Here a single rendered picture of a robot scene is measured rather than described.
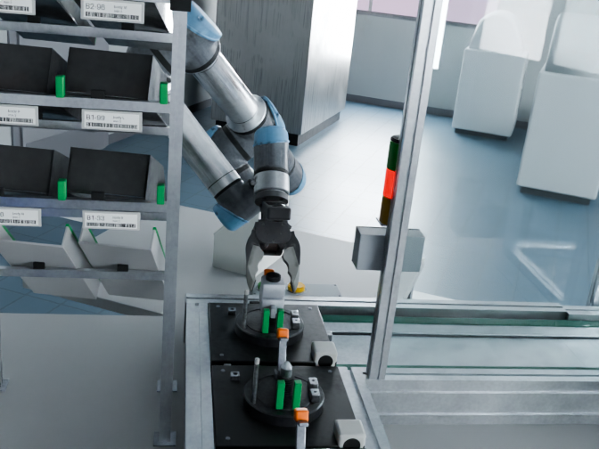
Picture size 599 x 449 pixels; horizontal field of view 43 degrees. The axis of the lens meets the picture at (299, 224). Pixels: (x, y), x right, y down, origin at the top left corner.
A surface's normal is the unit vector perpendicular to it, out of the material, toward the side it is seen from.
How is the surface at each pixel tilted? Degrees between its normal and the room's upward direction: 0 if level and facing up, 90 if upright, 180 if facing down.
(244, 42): 90
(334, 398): 0
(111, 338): 0
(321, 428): 0
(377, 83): 90
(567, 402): 90
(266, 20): 90
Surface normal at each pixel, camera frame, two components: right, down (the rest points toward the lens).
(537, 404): 0.13, 0.36
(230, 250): -0.40, 0.29
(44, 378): 0.09, -0.93
